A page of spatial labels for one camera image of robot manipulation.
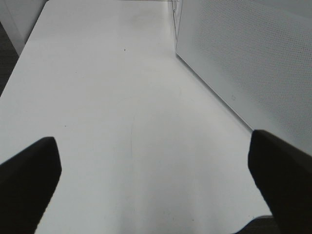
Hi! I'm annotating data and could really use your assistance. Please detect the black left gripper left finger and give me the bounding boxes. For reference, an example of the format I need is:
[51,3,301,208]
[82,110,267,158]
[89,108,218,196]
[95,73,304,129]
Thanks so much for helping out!
[0,136,62,234]

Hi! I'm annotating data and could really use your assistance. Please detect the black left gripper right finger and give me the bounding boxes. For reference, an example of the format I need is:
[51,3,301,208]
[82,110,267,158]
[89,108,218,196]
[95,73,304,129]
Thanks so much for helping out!
[248,130,312,234]

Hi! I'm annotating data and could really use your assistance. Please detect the white microwave door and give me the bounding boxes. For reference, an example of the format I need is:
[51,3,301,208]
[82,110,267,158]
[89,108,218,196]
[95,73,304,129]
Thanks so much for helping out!
[175,0,312,154]

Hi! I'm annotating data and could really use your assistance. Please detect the white microwave oven body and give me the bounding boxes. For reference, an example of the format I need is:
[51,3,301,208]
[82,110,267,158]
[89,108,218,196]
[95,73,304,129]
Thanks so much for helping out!
[170,0,183,48]

